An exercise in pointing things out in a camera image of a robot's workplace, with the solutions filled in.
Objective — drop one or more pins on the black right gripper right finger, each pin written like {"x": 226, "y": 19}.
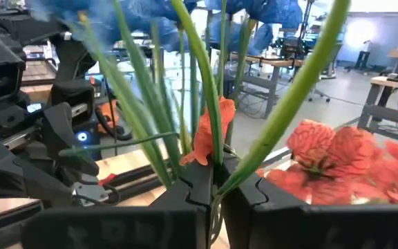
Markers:
{"x": 254, "y": 221}

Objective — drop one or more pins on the black computer with blue light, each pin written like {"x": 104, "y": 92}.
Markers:
{"x": 83, "y": 136}

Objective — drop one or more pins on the dense blue flower bunch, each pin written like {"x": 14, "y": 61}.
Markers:
{"x": 143, "y": 86}

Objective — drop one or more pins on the red poppy flower bunch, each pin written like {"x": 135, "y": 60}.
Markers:
{"x": 323, "y": 155}

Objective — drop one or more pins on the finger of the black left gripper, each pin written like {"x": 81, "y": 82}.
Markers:
{"x": 19, "y": 176}
{"x": 64, "y": 145}

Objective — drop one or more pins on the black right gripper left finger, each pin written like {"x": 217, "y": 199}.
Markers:
{"x": 185, "y": 214}

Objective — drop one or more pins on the background wooden workbench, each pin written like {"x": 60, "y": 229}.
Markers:
{"x": 278, "y": 62}
{"x": 385, "y": 114}

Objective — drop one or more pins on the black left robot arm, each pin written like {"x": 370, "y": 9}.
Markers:
{"x": 71, "y": 58}

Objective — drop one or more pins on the orange shop vacuum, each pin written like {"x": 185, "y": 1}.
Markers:
{"x": 107, "y": 114}

